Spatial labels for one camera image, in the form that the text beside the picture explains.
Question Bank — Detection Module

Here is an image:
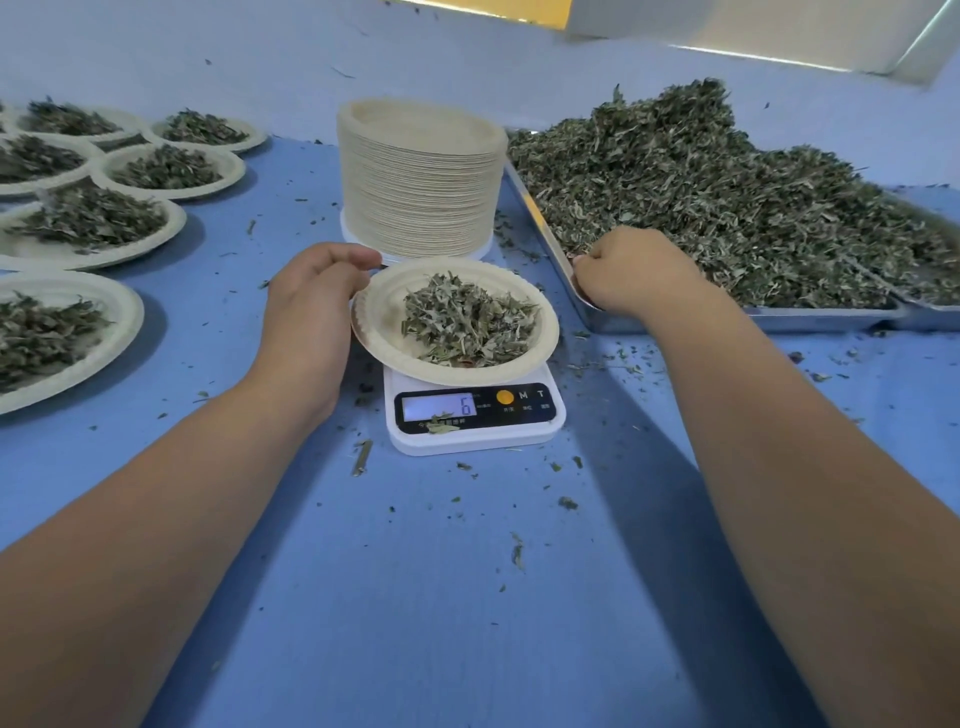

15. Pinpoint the person's right hand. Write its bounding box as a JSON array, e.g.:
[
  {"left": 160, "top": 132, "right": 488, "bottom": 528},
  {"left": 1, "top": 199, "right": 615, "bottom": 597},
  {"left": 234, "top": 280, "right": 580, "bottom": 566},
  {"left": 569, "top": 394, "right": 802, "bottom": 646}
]
[{"left": 571, "top": 226, "right": 715, "bottom": 325}]

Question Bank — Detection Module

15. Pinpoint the person's left hand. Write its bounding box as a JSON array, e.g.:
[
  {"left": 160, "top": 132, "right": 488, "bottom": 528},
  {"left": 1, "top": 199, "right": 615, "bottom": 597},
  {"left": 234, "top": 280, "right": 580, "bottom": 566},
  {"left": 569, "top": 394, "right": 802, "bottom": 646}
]
[{"left": 251, "top": 241, "right": 384, "bottom": 423}]

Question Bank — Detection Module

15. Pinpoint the single cream paper plate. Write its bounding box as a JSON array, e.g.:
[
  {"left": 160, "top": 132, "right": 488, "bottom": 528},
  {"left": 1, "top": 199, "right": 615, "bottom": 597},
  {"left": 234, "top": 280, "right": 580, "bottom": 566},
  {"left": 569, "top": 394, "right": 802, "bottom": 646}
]
[{"left": 351, "top": 257, "right": 561, "bottom": 388}]

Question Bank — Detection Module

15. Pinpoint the person's left forearm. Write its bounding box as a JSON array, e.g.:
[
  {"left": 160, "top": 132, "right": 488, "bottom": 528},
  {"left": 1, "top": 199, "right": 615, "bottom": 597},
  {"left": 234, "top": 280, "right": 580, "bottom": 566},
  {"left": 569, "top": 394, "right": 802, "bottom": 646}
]
[{"left": 0, "top": 373, "right": 336, "bottom": 728}]

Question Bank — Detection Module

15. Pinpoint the person's right forearm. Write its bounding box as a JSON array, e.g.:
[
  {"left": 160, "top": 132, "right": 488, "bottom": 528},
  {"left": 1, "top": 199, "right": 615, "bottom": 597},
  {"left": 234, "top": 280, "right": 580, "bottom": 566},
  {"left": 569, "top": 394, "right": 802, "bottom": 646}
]
[{"left": 643, "top": 287, "right": 960, "bottom": 728}]

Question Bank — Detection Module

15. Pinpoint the tall stack of empty plates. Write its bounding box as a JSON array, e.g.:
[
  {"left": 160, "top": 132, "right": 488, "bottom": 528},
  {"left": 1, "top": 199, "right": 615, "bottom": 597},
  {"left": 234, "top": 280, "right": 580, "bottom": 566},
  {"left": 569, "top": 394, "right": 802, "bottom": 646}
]
[{"left": 336, "top": 97, "right": 510, "bottom": 265}]

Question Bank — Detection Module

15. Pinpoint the dried green herb portion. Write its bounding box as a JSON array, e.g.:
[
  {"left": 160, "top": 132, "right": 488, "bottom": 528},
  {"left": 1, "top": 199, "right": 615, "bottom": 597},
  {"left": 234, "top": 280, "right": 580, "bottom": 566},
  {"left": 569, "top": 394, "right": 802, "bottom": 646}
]
[{"left": 401, "top": 272, "right": 540, "bottom": 369}]

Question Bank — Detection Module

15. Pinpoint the big pile of dried herbs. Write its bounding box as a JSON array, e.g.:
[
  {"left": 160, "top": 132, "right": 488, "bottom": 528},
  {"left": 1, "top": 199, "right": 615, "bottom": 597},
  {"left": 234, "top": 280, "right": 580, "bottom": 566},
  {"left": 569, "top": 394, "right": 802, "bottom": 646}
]
[{"left": 508, "top": 78, "right": 960, "bottom": 310}]

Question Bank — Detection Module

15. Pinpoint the white digital kitchen scale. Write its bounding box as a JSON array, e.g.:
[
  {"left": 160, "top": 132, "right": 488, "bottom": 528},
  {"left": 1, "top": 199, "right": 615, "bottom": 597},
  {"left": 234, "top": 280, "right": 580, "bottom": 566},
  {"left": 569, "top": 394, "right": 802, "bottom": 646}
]
[{"left": 383, "top": 362, "right": 567, "bottom": 457}]

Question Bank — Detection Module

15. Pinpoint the group of herb-filled paper dishes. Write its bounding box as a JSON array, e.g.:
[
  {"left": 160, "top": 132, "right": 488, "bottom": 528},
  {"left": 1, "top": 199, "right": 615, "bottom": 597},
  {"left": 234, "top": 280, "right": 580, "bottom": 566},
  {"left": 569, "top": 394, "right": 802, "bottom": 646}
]
[{"left": 0, "top": 99, "right": 269, "bottom": 417}]

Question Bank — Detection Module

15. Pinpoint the large steel tray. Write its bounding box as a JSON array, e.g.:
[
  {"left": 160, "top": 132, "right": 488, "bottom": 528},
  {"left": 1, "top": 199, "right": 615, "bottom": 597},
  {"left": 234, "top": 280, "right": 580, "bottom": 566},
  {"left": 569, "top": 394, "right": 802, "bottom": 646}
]
[{"left": 504, "top": 161, "right": 909, "bottom": 336}]

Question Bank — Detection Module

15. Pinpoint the blue table cover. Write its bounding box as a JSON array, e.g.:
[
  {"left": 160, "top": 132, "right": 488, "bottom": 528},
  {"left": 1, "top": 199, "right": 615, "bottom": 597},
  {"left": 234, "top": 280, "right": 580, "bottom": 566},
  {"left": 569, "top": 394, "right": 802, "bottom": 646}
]
[{"left": 0, "top": 137, "right": 960, "bottom": 728}]

